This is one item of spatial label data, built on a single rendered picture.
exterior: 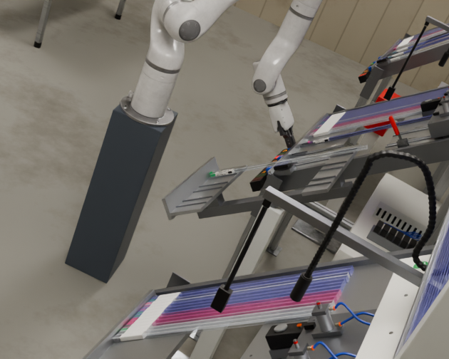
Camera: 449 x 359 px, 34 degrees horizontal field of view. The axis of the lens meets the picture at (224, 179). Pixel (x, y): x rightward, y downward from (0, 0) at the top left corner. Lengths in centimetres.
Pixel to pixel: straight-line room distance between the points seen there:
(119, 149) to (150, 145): 12
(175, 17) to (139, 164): 54
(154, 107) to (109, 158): 25
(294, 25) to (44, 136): 150
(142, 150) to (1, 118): 125
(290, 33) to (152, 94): 51
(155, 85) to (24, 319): 92
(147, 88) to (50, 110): 140
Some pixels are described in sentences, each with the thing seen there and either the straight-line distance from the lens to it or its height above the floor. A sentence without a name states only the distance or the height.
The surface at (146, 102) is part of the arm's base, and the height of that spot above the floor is 76.
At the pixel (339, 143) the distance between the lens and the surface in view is 257.
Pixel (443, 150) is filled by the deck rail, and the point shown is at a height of 109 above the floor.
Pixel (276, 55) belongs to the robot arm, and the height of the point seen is 101.
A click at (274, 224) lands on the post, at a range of 211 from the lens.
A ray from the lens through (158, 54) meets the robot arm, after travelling 241.
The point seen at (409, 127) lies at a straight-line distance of 251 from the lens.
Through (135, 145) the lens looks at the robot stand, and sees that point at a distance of 252.
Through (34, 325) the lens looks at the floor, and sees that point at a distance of 264.
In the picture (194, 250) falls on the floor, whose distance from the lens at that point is 318.
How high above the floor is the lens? 189
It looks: 31 degrees down
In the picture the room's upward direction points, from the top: 23 degrees clockwise
